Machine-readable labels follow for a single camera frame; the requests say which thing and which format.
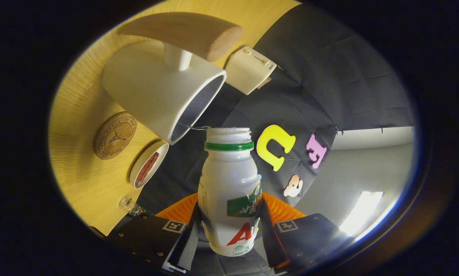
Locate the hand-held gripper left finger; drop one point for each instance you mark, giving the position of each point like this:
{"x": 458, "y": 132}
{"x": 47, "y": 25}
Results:
{"x": 145, "y": 235}

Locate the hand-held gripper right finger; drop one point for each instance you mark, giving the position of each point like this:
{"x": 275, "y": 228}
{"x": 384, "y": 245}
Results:
{"x": 313, "y": 237}

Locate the white juice bottle green label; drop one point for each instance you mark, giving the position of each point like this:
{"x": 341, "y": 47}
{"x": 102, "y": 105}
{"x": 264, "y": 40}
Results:
{"x": 225, "y": 180}

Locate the round cork coaster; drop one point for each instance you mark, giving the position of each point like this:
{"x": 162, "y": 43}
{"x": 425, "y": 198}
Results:
{"x": 115, "y": 135}

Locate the clear plastic water bottle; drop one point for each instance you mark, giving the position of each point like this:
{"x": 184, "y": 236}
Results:
{"x": 131, "y": 207}

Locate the ceiling light panel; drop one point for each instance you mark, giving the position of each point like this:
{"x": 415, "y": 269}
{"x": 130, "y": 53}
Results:
{"x": 361, "y": 212}

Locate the white round plate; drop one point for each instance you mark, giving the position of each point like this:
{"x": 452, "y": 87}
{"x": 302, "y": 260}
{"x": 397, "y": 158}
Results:
{"x": 137, "y": 170}

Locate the dried red meat strip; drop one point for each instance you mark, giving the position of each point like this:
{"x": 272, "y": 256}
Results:
{"x": 147, "y": 168}

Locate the wooden table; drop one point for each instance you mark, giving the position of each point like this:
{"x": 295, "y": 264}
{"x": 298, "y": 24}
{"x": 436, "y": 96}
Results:
{"x": 80, "y": 172}

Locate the toast bread slice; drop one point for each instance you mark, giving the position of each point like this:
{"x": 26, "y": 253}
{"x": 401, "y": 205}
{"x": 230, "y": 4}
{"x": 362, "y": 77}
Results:
{"x": 265, "y": 82}

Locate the cream toaster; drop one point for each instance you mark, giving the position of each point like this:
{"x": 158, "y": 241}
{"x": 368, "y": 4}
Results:
{"x": 248, "y": 71}

